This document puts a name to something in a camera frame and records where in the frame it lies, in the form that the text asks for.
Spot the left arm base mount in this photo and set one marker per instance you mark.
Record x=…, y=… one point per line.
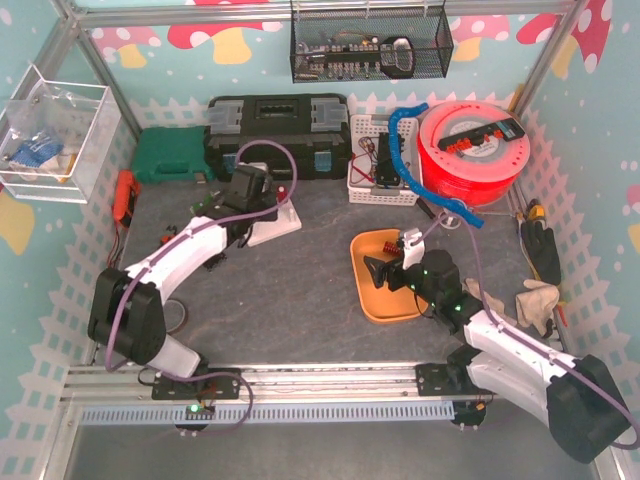
x=225, y=386

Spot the orange plastic tray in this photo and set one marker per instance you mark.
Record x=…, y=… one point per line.
x=380, y=305

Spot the black toolbox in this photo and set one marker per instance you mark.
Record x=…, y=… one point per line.
x=315, y=128

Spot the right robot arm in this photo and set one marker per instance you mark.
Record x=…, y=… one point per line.
x=577, y=399

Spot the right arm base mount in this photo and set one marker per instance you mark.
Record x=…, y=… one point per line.
x=437, y=379

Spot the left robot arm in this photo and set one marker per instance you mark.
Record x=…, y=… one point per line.
x=127, y=314

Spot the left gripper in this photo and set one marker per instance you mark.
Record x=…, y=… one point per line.
x=265, y=204

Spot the yellow black screwdriver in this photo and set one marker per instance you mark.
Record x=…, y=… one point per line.
x=534, y=211

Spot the green hose nozzle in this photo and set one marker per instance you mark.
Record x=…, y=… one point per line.
x=196, y=207

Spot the orange handled pliers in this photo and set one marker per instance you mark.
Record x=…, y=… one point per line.
x=171, y=232

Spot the grey slotted cable duct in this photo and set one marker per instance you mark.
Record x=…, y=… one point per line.
x=228, y=414

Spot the red filament spool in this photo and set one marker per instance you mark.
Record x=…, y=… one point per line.
x=478, y=176

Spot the beige work glove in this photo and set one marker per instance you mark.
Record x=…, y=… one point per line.
x=535, y=305
x=471, y=285

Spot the black ribbed rail block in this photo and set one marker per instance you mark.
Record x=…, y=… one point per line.
x=214, y=261

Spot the clear acrylic box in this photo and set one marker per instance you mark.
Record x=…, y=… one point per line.
x=85, y=117

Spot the black work glove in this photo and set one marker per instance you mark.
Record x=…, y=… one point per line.
x=541, y=251

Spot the brown tape roll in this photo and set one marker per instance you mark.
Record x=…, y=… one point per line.
x=175, y=315

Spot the black terminal strip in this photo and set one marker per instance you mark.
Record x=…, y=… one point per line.
x=507, y=129

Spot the blue white glove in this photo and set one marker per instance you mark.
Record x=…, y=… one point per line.
x=38, y=152

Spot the black mesh wire basket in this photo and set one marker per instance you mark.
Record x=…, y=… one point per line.
x=360, y=44

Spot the white plastic basket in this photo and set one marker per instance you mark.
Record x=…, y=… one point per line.
x=369, y=141

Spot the green tool case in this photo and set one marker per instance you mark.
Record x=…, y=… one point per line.
x=166, y=154

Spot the white peg base plate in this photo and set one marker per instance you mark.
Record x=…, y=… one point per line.
x=287, y=222

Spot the orange multimeter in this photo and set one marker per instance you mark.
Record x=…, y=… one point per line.
x=126, y=194

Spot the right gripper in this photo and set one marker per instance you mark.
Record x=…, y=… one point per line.
x=393, y=273

